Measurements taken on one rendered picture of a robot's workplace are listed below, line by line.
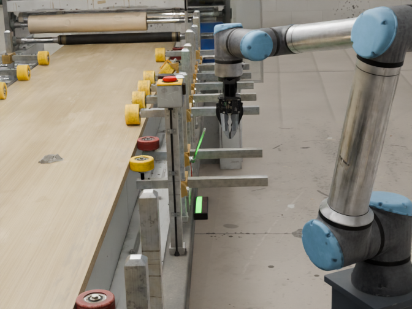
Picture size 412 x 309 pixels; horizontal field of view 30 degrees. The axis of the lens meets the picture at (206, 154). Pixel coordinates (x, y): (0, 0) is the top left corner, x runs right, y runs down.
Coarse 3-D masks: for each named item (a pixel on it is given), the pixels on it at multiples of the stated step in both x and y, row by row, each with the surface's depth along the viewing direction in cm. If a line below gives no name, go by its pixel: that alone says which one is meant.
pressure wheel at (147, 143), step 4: (148, 136) 281; (152, 136) 281; (140, 140) 276; (144, 140) 276; (148, 140) 276; (152, 140) 275; (156, 140) 276; (140, 144) 275; (144, 144) 275; (148, 144) 274; (152, 144) 275; (156, 144) 276; (140, 148) 276; (144, 148) 275; (148, 148) 275; (152, 148) 275; (156, 148) 276
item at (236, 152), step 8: (144, 152) 278; (152, 152) 278; (160, 152) 278; (192, 152) 278; (200, 152) 278; (208, 152) 278; (216, 152) 278; (224, 152) 277; (232, 152) 277; (240, 152) 277; (248, 152) 277; (256, 152) 277
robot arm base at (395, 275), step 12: (360, 264) 225; (372, 264) 222; (384, 264) 220; (396, 264) 220; (408, 264) 223; (360, 276) 224; (372, 276) 222; (384, 276) 220; (396, 276) 220; (408, 276) 222; (360, 288) 224; (372, 288) 221; (384, 288) 220; (396, 288) 220; (408, 288) 222
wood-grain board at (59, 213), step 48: (96, 48) 504; (144, 48) 498; (48, 96) 360; (96, 96) 356; (0, 144) 279; (48, 144) 277; (96, 144) 275; (0, 192) 227; (48, 192) 226; (96, 192) 224; (0, 240) 191; (48, 240) 190; (96, 240) 189; (0, 288) 165; (48, 288) 164
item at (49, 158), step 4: (44, 156) 256; (48, 156) 256; (52, 156) 257; (56, 156) 256; (60, 156) 257; (40, 160) 254; (44, 160) 255; (48, 160) 254; (52, 160) 255; (56, 160) 256; (60, 160) 256
